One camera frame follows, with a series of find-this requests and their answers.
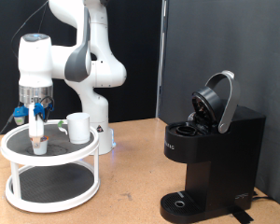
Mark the white two-tier turntable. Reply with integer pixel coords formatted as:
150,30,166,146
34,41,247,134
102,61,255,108
0,119,101,214

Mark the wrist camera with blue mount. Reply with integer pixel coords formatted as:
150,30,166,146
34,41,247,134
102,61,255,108
12,105,30,126

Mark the black tape strip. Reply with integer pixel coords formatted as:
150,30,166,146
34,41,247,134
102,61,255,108
231,209,255,224

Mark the blue cable clip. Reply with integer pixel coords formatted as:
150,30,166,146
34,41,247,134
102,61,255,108
33,102,55,121

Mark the vertical metal pole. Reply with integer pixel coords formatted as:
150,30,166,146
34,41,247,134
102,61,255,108
155,0,169,119

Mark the coffee pod with orange lid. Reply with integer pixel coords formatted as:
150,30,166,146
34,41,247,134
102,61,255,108
30,135,49,156

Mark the black Keurig coffee machine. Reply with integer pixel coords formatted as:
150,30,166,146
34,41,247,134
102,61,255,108
160,70,267,224

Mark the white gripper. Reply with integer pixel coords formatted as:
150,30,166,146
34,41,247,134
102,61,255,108
28,103,45,145

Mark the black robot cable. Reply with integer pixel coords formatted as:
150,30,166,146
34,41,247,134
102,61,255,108
0,0,50,147

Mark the white mug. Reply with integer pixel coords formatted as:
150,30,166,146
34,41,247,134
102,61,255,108
57,112,91,145

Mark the black power cord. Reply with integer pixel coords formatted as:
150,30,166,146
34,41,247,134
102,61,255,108
251,189,275,203

